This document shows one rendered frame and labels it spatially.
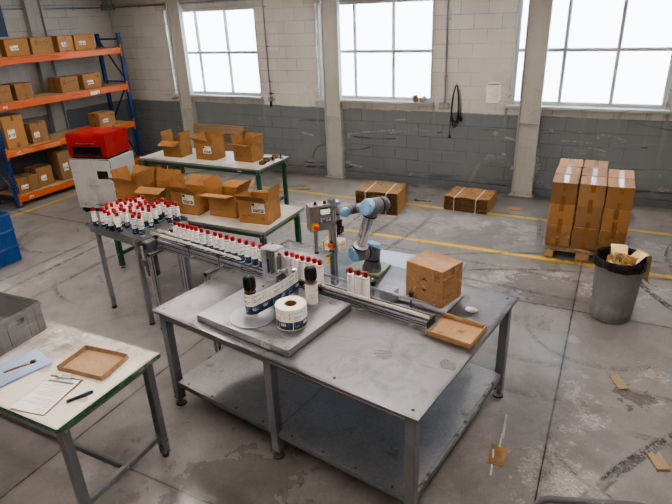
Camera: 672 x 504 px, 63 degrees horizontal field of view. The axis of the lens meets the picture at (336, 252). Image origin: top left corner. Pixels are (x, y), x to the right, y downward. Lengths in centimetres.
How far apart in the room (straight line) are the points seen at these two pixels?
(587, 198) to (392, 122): 386
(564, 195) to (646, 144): 241
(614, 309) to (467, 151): 429
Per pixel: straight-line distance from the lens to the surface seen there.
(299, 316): 344
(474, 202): 800
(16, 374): 381
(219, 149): 835
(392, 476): 345
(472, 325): 363
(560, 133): 873
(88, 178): 905
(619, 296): 546
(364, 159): 962
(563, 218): 666
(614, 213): 662
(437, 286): 370
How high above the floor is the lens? 270
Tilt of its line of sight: 24 degrees down
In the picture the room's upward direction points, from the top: 2 degrees counter-clockwise
